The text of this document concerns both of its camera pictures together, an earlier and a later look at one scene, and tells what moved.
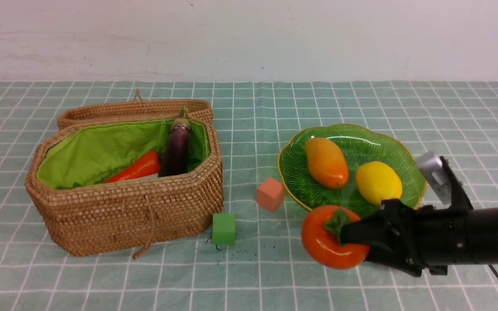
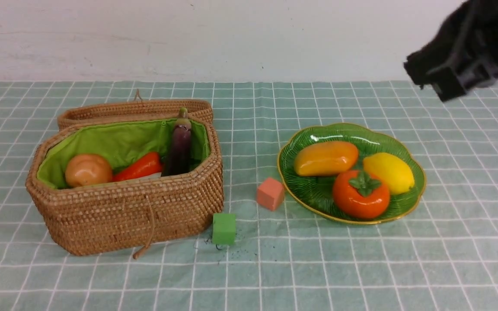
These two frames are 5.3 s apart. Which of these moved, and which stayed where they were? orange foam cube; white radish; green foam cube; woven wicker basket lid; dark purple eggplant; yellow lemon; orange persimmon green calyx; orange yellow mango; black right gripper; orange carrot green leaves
Moved: orange persimmon green calyx; orange yellow mango; yellow lemon; black right gripper
Stayed: woven wicker basket lid; dark purple eggplant; orange carrot green leaves; orange foam cube; white radish; green foam cube
